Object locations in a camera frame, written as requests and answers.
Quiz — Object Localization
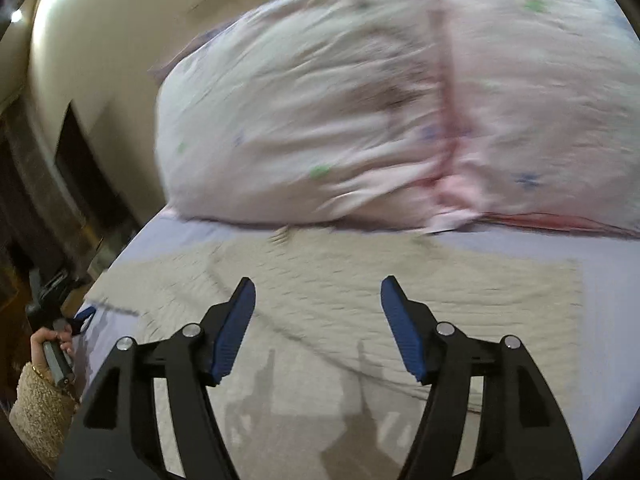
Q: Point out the pink floral pillow right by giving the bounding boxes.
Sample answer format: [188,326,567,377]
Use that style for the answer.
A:
[437,0,639,235]

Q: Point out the pink floral pillow left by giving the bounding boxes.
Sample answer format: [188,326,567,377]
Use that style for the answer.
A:
[155,0,446,229]

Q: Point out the pink floral pillow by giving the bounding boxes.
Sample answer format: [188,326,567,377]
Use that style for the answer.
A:
[155,0,446,229]
[437,0,639,235]

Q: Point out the lavender bed sheet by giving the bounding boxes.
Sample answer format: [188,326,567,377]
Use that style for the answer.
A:
[60,206,640,478]

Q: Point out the person's left hand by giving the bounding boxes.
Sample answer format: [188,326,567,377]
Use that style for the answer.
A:
[30,324,75,374]

